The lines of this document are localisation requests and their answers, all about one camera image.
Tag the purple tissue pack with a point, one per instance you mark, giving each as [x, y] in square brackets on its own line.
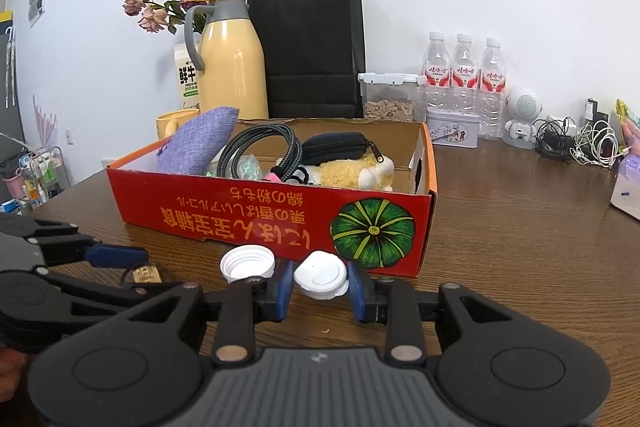
[627, 192]

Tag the clear water bottle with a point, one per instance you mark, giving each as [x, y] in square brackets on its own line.
[465, 74]
[492, 82]
[436, 72]

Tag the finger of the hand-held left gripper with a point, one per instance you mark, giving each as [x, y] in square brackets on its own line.
[95, 294]
[115, 255]

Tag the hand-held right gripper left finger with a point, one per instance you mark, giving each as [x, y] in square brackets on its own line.
[282, 289]

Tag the yellow green packet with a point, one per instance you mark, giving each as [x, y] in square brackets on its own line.
[627, 124]

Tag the small printed tin box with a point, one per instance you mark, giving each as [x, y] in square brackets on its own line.
[452, 129]

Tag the black zipper pouch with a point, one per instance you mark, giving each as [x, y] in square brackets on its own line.
[335, 147]

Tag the yellow usb adapter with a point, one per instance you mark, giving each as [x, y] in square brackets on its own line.
[145, 274]

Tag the clear food container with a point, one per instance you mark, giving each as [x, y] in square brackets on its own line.
[390, 99]

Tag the yellow mug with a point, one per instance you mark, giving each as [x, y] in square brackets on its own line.
[170, 124]

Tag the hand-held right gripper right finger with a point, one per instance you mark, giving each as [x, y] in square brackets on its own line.
[357, 292]

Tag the white robot toy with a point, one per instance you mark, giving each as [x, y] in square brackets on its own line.
[522, 104]

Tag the large ribbed white cap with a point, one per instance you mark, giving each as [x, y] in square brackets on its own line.
[247, 262]

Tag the storage rack with items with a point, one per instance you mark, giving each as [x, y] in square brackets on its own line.
[37, 182]

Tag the dark grey cabinet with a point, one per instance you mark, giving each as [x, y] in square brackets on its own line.
[6, 57]

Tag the small white lid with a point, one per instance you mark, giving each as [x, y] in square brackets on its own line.
[320, 274]

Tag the white wall socket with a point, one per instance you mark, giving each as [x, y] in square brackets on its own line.
[69, 136]

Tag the yellow plush toy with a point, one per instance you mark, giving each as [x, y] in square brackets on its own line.
[345, 172]

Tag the teal plastic wrapper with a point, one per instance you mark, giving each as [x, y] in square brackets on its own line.
[248, 167]

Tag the purple fabric pouch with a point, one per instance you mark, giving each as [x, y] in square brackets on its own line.
[195, 142]

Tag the yellow thermos jug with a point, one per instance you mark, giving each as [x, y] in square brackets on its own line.
[232, 67]

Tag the purple flower wall sticker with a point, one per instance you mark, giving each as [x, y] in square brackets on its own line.
[45, 122]

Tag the small pink item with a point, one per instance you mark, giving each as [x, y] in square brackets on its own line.
[273, 177]

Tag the white milk carton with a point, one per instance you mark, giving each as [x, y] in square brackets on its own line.
[187, 79]

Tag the orange cardboard box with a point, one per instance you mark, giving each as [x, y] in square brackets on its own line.
[200, 207]

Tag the black paper bag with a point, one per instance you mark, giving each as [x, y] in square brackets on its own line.
[315, 47]

